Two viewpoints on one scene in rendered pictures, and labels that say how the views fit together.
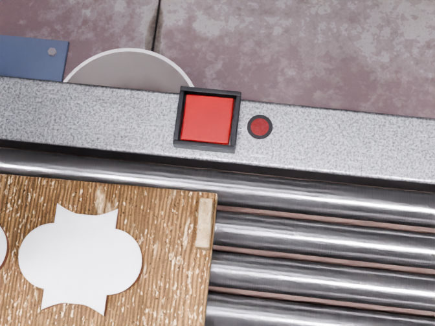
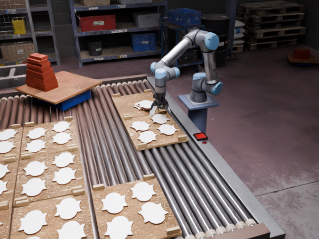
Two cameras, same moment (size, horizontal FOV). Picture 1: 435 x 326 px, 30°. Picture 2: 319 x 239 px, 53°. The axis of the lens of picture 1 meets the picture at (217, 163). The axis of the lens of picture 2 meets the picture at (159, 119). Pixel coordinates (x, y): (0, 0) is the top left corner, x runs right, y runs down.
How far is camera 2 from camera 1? 166 cm
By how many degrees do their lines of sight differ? 54
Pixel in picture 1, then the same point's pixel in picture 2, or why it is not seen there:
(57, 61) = not seen: hidden behind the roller
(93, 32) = not seen: hidden behind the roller
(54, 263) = (164, 127)
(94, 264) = (167, 130)
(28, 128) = (183, 123)
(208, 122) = (200, 136)
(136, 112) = (195, 131)
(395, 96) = not seen: outside the picture
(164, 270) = (172, 137)
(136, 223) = (177, 133)
